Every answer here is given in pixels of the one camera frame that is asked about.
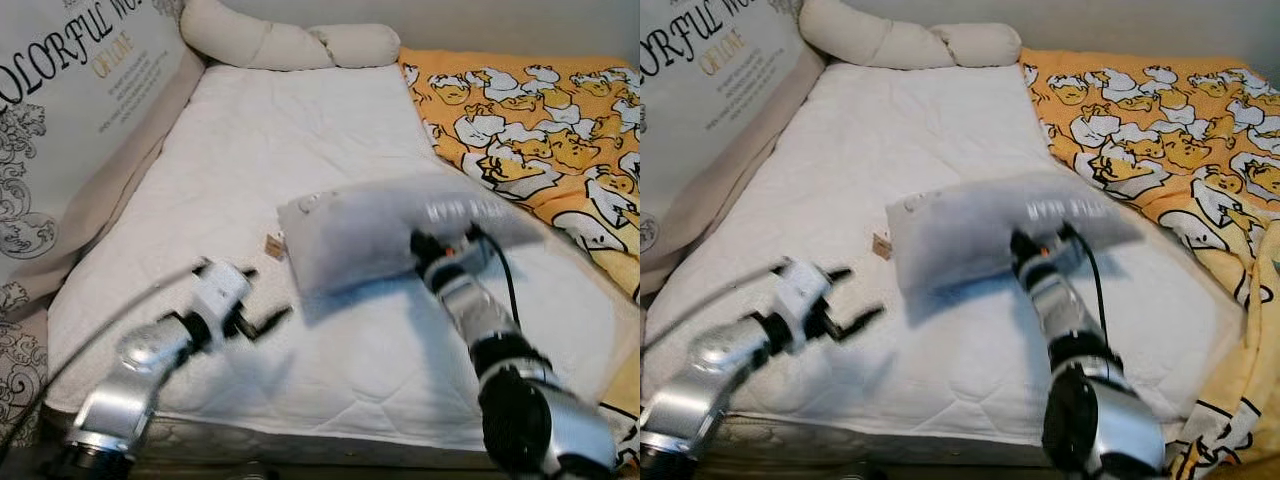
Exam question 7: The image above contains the grey printed headboard cushion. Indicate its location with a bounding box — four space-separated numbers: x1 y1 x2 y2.
0 0 208 441
640 0 826 296

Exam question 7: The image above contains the beige bolster pillow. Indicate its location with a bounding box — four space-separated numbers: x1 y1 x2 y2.
180 0 402 72
798 0 1023 71

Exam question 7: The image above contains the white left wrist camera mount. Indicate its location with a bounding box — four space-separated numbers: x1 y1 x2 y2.
190 260 253 329
772 258 833 329

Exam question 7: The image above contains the grey quilted bed base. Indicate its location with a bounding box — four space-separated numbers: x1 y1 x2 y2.
700 410 1191 471
40 405 621 473

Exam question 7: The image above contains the grey pillow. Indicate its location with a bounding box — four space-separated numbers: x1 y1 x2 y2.
885 175 1146 293
277 178 546 296

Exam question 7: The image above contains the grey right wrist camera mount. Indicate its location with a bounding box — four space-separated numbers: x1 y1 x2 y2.
443 230 494 276
1035 228 1086 271

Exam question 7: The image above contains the white quilted mattress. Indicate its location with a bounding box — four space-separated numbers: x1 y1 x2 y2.
45 62 641 451
645 62 1251 446

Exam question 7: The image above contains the yellow egg cartoon blanket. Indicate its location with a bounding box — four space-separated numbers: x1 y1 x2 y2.
1020 47 1280 480
398 47 641 471

